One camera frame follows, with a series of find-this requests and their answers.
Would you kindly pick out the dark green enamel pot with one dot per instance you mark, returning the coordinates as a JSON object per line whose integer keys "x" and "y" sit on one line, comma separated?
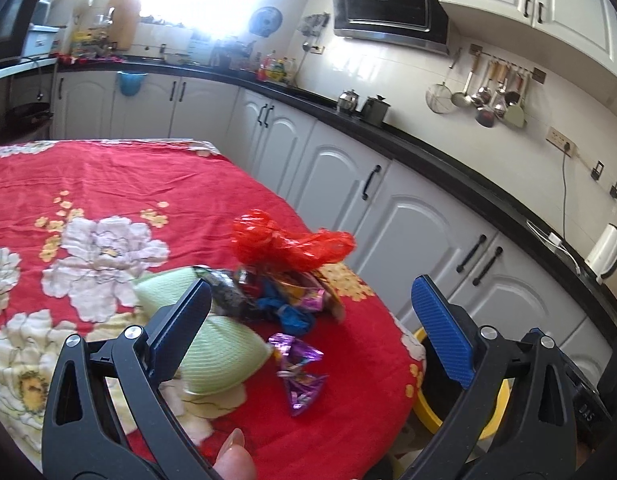
{"x": 375, "y": 110}

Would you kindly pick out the wooden cutting board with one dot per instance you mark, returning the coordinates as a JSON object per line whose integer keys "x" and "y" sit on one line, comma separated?
{"x": 124, "y": 17}

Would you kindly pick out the red plastic bag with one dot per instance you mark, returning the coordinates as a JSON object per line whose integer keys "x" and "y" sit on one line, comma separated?
{"x": 261, "y": 243}

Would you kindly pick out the dark round ladle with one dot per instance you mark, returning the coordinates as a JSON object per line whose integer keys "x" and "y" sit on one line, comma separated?
{"x": 485, "y": 115}

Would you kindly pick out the white upper cabinet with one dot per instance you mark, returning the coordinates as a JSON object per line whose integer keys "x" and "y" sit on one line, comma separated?
{"x": 572, "y": 38}

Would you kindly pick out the blue plastic bag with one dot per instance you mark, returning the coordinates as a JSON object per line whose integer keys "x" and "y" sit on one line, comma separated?
{"x": 276, "y": 307}

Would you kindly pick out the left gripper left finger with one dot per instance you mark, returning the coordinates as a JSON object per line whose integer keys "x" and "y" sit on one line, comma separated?
{"x": 82, "y": 435}

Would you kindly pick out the wall power strip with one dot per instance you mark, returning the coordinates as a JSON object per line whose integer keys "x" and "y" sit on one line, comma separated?
{"x": 560, "y": 141}

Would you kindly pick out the purple candy wrapper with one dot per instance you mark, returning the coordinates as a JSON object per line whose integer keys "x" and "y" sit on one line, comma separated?
{"x": 292, "y": 356}

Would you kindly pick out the wire mesh skimmer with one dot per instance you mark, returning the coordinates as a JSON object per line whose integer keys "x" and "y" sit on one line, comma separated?
{"x": 439, "y": 95}

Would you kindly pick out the black countertop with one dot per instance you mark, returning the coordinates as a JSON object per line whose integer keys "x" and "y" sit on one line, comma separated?
{"x": 480, "y": 194}

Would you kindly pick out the steel ladle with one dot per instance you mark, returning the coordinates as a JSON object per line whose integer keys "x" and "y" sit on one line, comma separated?
{"x": 461, "y": 98}

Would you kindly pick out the white electric kettle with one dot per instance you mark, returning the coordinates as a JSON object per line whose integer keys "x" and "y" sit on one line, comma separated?
{"x": 602, "y": 259}

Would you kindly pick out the steel teapot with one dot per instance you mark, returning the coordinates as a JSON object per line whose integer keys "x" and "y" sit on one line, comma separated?
{"x": 347, "y": 102}

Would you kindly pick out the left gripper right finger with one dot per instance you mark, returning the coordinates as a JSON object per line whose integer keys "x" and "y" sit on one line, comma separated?
{"x": 536, "y": 438}

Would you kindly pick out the red floral tablecloth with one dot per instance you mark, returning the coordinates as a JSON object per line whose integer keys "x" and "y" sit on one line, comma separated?
{"x": 81, "y": 221}

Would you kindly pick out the left hand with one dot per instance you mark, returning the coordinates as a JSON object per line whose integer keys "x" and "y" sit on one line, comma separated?
{"x": 234, "y": 462}

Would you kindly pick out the green spatula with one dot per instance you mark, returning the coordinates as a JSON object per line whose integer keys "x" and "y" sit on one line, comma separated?
{"x": 515, "y": 114}

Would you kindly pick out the blue hanging bin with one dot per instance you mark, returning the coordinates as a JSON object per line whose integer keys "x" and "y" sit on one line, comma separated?
{"x": 130, "y": 84}

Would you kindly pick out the yellow rimmed trash bin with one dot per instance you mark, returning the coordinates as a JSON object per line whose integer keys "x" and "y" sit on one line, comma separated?
{"x": 438, "y": 394}

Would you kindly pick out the condiment bottles group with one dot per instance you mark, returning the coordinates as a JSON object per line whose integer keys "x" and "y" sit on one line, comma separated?
{"x": 276, "y": 69}

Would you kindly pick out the white lower cabinets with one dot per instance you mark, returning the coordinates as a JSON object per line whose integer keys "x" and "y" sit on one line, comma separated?
{"x": 404, "y": 224}

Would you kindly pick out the black range hood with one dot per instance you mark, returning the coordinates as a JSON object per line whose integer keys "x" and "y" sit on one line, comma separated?
{"x": 421, "y": 24}

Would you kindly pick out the blue wall fan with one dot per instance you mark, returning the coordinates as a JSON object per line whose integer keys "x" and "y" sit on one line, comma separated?
{"x": 265, "y": 21}

